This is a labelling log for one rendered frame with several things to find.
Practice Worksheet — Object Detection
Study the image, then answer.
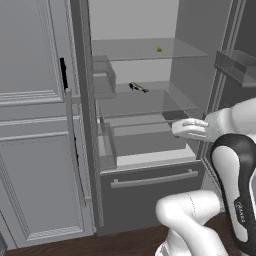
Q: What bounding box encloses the grey drawer handle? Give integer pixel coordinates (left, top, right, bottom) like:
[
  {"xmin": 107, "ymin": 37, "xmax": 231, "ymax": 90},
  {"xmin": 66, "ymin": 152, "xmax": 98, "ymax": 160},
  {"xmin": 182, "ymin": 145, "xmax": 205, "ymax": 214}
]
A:
[{"xmin": 110, "ymin": 168, "xmax": 200, "ymax": 190}]

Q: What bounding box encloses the glass fridge shelf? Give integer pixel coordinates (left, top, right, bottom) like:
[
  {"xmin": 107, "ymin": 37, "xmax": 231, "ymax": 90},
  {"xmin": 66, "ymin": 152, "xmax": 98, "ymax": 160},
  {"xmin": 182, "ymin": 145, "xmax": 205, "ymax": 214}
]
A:
[
  {"xmin": 95, "ymin": 80, "xmax": 199, "ymax": 119},
  {"xmin": 91, "ymin": 37, "xmax": 209, "ymax": 62}
]

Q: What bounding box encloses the grey fridge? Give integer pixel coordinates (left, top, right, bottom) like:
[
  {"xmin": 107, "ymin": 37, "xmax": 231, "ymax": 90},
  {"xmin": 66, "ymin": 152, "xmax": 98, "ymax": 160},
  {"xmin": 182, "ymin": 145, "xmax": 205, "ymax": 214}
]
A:
[{"xmin": 70, "ymin": 0, "xmax": 256, "ymax": 236}]

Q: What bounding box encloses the grey open fridge door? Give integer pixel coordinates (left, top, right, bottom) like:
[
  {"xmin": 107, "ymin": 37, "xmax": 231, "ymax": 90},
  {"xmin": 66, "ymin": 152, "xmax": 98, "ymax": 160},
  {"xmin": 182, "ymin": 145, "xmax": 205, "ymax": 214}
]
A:
[{"xmin": 199, "ymin": 0, "xmax": 256, "ymax": 208}]

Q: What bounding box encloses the clear door shelf bin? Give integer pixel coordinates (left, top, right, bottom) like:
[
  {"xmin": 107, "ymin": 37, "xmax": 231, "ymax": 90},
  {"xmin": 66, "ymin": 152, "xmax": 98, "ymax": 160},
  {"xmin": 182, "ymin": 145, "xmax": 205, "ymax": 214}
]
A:
[{"xmin": 214, "ymin": 49, "xmax": 256, "ymax": 88}]

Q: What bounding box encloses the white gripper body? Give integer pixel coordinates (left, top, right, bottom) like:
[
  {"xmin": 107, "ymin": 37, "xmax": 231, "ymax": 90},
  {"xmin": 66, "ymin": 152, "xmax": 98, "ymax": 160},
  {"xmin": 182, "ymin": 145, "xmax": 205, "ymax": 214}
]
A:
[{"xmin": 171, "ymin": 117, "xmax": 210, "ymax": 141}]

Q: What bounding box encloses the dark small food item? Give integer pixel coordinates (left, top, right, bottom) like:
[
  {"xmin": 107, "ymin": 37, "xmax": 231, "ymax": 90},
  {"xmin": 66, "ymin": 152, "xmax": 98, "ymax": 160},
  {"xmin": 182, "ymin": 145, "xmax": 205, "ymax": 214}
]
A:
[{"xmin": 128, "ymin": 81, "xmax": 150, "ymax": 94}]

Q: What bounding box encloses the grey fridge freezer drawer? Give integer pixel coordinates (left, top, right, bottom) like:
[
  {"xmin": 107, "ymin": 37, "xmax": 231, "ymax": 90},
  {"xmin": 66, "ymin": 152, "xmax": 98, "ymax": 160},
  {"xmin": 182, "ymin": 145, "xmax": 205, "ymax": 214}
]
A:
[{"xmin": 98, "ymin": 160, "xmax": 206, "ymax": 236}]

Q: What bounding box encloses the grey fridge door handle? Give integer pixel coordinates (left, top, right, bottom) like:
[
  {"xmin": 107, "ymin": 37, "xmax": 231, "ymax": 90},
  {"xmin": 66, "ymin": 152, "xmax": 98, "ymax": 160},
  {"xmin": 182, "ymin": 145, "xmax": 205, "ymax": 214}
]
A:
[{"xmin": 64, "ymin": 87, "xmax": 88, "ymax": 208}]

